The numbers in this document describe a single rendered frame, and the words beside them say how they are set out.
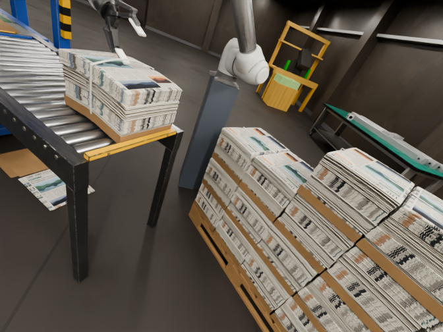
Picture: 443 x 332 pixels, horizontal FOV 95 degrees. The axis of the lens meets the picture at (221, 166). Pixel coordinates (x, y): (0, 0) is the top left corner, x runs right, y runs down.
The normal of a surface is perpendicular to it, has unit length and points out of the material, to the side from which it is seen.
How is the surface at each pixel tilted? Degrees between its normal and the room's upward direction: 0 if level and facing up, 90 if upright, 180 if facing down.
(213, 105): 90
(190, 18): 90
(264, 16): 90
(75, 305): 0
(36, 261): 0
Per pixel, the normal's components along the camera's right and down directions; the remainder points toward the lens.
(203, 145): 0.09, 0.59
